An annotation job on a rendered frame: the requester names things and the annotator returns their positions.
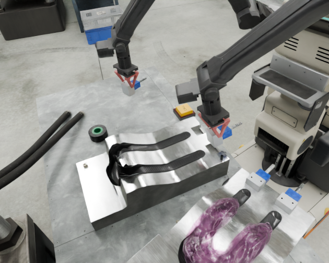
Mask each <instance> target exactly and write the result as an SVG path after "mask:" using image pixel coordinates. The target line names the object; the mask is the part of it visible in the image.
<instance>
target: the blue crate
mask: <svg viewBox="0 0 329 263"><path fill-rule="evenodd" d="M111 28H112V26H107V27H101V28H95V29H90V30H85V34H86V37H87V41H88V44H90V45H91V44H96V42H98V41H103V40H107V39H108V38H111Z"/></svg>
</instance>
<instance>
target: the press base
mask: <svg viewBox="0 0 329 263"><path fill-rule="evenodd" d="M33 228H34V243H35V252H36V263H56V259H55V251H54V244H53V243H52V242H51V241H50V240H49V238H48V237H47V236H46V235H45V234H44V233H43V232H42V231H41V229H40V228H39V227H38V226H37V225H36V224H35V223H33Z"/></svg>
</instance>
